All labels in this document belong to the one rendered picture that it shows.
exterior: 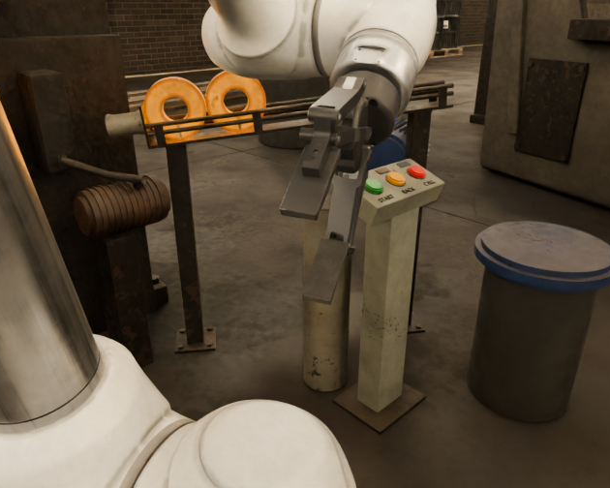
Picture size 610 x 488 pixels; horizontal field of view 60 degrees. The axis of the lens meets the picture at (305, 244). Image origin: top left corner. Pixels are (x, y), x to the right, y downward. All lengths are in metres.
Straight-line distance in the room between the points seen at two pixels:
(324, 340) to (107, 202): 0.64
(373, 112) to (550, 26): 2.65
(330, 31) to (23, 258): 0.42
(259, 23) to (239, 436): 0.43
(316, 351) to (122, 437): 0.96
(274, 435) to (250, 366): 1.14
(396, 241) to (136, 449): 0.81
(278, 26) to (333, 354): 0.94
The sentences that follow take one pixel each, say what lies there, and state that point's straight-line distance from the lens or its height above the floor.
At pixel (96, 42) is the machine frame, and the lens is 1.59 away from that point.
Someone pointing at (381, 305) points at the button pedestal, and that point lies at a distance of 1.23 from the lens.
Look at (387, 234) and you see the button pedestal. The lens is 1.15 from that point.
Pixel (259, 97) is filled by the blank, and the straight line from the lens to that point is 1.40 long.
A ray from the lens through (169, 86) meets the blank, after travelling 1.40.
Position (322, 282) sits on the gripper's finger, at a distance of 0.52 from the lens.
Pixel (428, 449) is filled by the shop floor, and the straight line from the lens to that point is 1.35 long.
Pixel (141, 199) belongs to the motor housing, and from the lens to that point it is 1.41.
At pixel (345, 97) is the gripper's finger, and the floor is 0.87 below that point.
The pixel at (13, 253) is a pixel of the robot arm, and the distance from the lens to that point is 0.38.
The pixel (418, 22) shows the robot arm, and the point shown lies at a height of 0.93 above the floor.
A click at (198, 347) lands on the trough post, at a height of 0.01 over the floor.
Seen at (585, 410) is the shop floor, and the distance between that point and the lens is 1.59.
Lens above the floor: 0.95
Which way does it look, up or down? 24 degrees down
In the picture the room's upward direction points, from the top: straight up
